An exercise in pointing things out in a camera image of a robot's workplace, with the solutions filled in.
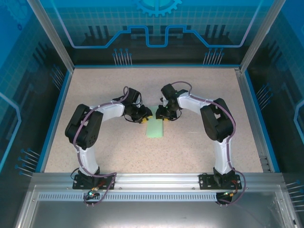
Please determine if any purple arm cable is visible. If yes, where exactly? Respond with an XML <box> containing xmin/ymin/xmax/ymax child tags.
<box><xmin>171</xmin><ymin>81</ymin><xmax>247</xmax><ymax>206</ymax></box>
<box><xmin>71</xmin><ymin>85</ymin><xmax>130</xmax><ymax>208</ymax></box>

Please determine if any aluminium frame post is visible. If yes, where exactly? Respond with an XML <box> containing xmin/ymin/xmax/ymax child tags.
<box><xmin>26</xmin><ymin>0</ymin><xmax>76</xmax><ymax>72</ymax></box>
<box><xmin>239</xmin><ymin>0</ymin><xmax>287</xmax><ymax>72</ymax></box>

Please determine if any grey sheet metal tray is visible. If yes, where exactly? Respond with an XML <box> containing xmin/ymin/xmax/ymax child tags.
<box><xmin>14</xmin><ymin>185</ymin><xmax>300</xmax><ymax>228</ymax></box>

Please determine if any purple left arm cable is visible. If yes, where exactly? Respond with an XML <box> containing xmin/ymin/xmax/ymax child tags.
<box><xmin>71</xmin><ymin>85</ymin><xmax>130</xmax><ymax>208</ymax></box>

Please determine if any aluminium side rail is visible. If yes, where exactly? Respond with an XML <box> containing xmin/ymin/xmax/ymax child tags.
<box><xmin>235</xmin><ymin>67</ymin><xmax>273</xmax><ymax>173</ymax></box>

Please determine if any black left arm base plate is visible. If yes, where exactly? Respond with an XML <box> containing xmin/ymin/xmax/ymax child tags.
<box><xmin>72</xmin><ymin>174</ymin><xmax>116</xmax><ymax>190</ymax></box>

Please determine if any cable connector with green light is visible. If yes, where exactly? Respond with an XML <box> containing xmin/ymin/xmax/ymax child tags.
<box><xmin>222</xmin><ymin>189</ymin><xmax>239</xmax><ymax>198</ymax></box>
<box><xmin>85</xmin><ymin>187</ymin><xmax>99</xmax><ymax>200</ymax></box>

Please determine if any slotted metal cable duct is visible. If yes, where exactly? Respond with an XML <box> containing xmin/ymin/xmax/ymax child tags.
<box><xmin>38</xmin><ymin>192</ymin><xmax>278</xmax><ymax>202</ymax></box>

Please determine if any blue printed enclosure panel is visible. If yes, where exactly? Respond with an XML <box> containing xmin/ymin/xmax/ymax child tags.
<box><xmin>38</xmin><ymin>0</ymin><xmax>276</xmax><ymax>67</ymax></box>
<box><xmin>246</xmin><ymin>0</ymin><xmax>304</xmax><ymax>228</ymax></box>
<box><xmin>0</xmin><ymin>0</ymin><xmax>72</xmax><ymax>228</ymax></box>

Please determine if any blue table edge strip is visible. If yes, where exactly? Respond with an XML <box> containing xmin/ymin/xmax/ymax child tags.
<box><xmin>39</xmin><ymin>70</ymin><xmax>75</xmax><ymax>173</ymax></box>

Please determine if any aluminium mounting rail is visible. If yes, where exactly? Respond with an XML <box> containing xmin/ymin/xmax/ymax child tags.
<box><xmin>32</xmin><ymin>172</ymin><xmax>285</xmax><ymax>190</ymax></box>

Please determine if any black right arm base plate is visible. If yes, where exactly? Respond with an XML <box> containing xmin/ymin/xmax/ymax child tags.
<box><xmin>199</xmin><ymin>173</ymin><xmax>240</xmax><ymax>190</ymax></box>

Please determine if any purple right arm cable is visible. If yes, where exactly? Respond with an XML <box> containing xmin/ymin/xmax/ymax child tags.
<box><xmin>171</xmin><ymin>81</ymin><xmax>247</xmax><ymax>206</ymax></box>

